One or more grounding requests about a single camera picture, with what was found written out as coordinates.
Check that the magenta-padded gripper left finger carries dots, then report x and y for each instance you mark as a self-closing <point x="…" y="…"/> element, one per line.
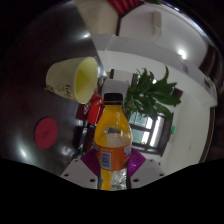
<point x="78" y="173"/>

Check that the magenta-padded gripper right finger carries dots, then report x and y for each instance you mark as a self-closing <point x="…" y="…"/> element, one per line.
<point x="148" y="172"/>

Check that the orange drink plastic bottle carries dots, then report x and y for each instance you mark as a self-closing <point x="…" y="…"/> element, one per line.
<point x="112" y="150"/>

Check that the green exit sign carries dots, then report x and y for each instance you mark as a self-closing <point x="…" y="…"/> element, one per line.
<point x="173" y="128"/>

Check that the flat round red coaster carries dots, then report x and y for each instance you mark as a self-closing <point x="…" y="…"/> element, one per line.
<point x="46" y="133"/>

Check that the leafy plant in white pot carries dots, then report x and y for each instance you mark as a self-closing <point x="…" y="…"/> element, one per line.
<point x="150" y="95"/>

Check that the pale yellow mug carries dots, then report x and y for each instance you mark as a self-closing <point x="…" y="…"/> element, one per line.
<point x="63" y="81"/>

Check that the white wall unit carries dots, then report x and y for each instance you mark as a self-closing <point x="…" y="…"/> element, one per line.
<point x="157" y="22"/>

